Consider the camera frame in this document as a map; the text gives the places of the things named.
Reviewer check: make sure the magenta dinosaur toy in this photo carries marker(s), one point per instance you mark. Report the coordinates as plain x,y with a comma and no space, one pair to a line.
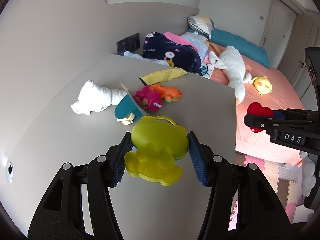
149,99

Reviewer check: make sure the pink bed sheet mattress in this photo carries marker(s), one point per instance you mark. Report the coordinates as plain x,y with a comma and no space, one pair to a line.
283,96

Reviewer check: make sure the navy rabbit print blanket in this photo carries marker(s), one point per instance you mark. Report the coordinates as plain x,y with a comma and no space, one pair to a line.
158,47

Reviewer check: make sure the white rolled towel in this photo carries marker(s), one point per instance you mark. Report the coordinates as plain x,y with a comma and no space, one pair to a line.
93,98

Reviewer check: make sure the pink fleece blanket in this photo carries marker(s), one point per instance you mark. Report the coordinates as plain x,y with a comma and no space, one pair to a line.
179,40

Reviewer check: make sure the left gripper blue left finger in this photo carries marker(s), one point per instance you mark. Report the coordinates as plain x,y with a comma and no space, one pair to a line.
105,172

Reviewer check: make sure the yellow-green plastic frog toy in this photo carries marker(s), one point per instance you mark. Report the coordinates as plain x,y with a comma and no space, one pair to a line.
159,143

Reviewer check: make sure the white cartoon print cloth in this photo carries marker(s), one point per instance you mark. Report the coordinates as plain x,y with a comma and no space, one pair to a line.
207,70

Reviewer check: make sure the teal cartoon clock board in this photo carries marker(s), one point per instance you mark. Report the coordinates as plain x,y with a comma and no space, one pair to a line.
128,110

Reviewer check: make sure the light blue baby cloth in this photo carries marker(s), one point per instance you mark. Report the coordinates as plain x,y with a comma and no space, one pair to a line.
137,56

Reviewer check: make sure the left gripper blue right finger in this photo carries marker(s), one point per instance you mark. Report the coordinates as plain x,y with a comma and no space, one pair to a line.
214,172

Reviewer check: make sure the yellow empty snack wrapper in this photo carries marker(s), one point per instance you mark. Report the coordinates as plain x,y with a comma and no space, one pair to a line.
163,76

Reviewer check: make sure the red heart plush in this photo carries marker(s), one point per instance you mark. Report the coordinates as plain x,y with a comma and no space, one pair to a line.
257,109

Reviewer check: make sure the black wall switch panel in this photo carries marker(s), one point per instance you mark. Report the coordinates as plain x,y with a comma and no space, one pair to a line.
131,44

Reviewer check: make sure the large white goose plush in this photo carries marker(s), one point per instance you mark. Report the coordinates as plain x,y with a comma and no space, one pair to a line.
233,66

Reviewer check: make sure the patchwork checked pillow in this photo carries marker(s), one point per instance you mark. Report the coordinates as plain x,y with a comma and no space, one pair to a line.
201,24

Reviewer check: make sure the light blue dotted pillow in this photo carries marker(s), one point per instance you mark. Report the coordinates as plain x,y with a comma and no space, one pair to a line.
199,41

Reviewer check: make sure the yellow black plush piece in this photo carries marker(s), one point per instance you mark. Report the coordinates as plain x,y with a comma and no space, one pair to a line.
170,63

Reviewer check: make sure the teal blanket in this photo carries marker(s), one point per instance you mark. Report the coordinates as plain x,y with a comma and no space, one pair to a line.
246,48

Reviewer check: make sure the orange plastic crab toy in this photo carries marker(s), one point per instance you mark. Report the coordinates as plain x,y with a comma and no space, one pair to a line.
169,94

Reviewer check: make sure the yellow chick plush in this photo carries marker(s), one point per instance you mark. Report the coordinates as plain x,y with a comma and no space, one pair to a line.
262,85

